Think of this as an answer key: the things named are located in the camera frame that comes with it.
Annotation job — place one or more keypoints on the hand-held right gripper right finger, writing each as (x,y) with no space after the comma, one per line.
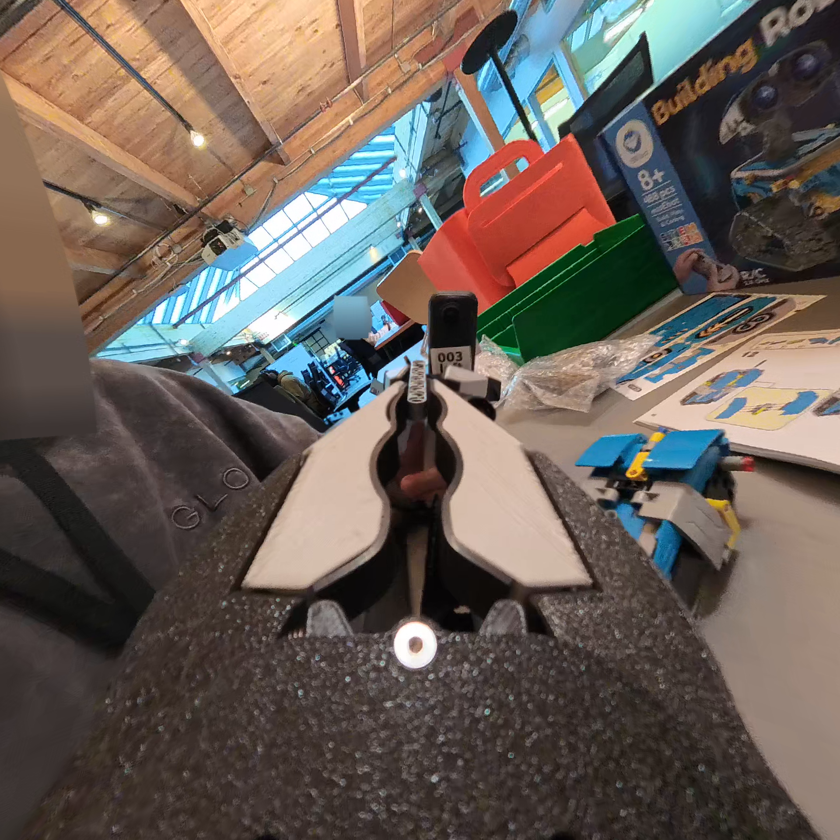
(512,525)

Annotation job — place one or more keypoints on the blue sticker sheet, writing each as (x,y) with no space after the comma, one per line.
(709,334)

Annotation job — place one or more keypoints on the black round-top pole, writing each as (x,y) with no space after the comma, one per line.
(489,39)

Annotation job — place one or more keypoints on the open instruction booklet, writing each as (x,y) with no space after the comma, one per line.
(754,407)

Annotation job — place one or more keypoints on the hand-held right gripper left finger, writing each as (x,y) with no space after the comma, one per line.
(315,525)

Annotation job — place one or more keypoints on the white ceiling-mounted unit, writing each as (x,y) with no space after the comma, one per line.
(226,246)

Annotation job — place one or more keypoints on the bright green plastic bin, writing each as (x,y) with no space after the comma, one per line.
(590,289)

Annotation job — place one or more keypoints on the grey desk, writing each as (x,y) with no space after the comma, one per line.
(774,590)

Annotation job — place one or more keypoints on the orange plastic bin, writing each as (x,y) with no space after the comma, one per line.
(525,216)

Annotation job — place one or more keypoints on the dark blue toy box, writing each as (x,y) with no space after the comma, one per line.
(754,164)

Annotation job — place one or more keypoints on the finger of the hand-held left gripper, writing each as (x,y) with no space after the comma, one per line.
(466,384)
(396,377)

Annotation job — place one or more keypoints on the blue brick toy car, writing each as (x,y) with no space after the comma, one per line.
(656,499)

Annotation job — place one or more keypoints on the person's dark grey clothing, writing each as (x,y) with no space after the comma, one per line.
(131,459)

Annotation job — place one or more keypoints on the black mesh office chair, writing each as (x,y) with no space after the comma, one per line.
(610,85)

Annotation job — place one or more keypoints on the crumpled clear plastic bag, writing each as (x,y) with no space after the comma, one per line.
(495,361)
(577,374)

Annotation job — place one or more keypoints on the wooden laptop stand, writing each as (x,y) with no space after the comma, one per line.
(407,285)

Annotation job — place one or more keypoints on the long grey perforated beam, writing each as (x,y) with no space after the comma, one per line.
(418,387)

